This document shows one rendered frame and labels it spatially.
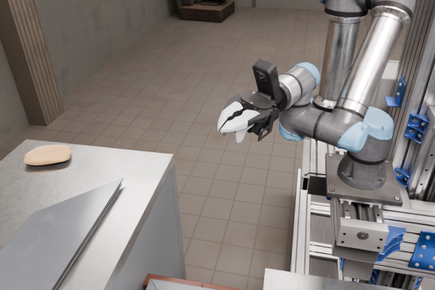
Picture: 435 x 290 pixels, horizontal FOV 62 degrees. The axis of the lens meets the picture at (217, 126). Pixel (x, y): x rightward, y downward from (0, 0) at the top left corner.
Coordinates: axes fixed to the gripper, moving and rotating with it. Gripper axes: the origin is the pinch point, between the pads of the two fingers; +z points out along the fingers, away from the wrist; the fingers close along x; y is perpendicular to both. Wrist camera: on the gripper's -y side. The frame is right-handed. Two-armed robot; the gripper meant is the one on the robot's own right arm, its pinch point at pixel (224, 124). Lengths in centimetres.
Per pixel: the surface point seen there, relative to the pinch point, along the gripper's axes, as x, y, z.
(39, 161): 69, 48, 8
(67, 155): 64, 47, 0
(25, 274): 29, 43, 33
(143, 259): 20, 59, 5
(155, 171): 36, 46, -15
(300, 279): -17, 76, -34
